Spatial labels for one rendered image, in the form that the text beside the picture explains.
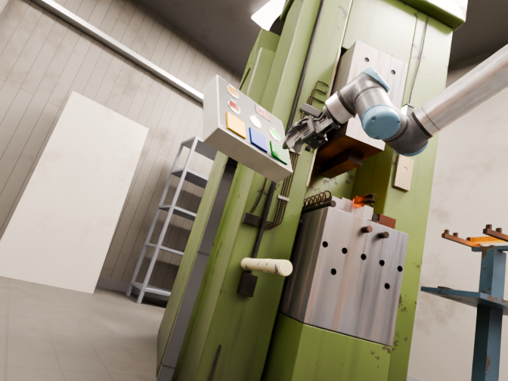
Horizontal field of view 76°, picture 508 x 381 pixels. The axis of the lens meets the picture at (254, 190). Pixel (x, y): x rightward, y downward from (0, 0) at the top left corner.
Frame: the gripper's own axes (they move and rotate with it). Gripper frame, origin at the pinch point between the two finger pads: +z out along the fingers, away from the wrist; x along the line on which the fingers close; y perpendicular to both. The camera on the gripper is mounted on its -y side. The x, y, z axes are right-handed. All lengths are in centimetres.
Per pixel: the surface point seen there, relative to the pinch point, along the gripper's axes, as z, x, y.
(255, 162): 8.2, -7.4, 6.4
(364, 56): -30, 36, -59
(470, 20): -107, 232, -252
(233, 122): 3.3, -21.4, 1.2
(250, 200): 33.0, 14.0, -1.4
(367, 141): -13, 45, -21
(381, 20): -44, 53, -98
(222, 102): 4.0, -24.7, -7.1
